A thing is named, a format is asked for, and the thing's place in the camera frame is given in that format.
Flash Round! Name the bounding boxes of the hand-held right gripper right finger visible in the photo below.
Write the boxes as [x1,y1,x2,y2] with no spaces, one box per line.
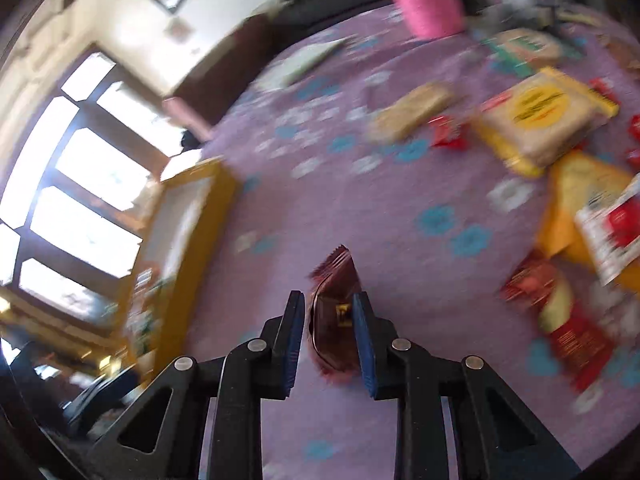
[351,291,583,480]

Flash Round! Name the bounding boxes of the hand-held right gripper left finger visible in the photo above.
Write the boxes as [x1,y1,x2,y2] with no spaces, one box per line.
[90,291,306,480]

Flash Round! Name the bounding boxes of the dark red snack packet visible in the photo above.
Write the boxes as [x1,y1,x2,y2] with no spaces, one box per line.
[307,245,363,386]

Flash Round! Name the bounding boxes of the yellow cardboard box tray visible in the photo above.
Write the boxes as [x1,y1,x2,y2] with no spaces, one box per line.
[120,156,241,386]

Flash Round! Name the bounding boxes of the beige cracker packet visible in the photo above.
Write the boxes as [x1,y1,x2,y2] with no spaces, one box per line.
[367,82,453,143]

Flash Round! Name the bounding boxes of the yellow puffed snack packet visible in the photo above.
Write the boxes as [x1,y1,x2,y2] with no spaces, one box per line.
[537,152,636,271]

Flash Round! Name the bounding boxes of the red white snack packet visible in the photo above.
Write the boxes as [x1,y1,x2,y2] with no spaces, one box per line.
[575,175,640,286]

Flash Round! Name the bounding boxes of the large yellow cracker packet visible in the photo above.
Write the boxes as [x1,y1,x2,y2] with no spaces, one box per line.
[472,66,621,178]

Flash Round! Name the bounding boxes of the purple floral tablecloth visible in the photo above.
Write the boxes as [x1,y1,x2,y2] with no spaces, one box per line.
[185,0,640,480]

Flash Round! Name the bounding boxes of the wooden glass door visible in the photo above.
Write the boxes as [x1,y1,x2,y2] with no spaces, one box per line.
[0,45,186,331]

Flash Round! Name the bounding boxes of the white paper sheets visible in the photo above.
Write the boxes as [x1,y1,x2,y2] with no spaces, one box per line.
[260,37,351,92]

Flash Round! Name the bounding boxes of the maroon armchair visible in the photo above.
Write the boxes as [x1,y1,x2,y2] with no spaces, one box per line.
[162,12,276,143]

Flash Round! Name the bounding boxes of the green-edged cracker packet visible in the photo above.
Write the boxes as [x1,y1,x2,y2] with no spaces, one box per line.
[482,27,566,78]

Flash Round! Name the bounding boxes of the pink knit sleeve bottle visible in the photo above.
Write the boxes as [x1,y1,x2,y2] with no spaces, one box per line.
[375,0,468,41]

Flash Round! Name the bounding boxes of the black leather sofa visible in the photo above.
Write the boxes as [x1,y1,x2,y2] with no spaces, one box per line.
[265,0,401,36]

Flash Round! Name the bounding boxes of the brown wrapper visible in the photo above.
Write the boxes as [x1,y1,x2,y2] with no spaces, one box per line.
[597,32,640,73]

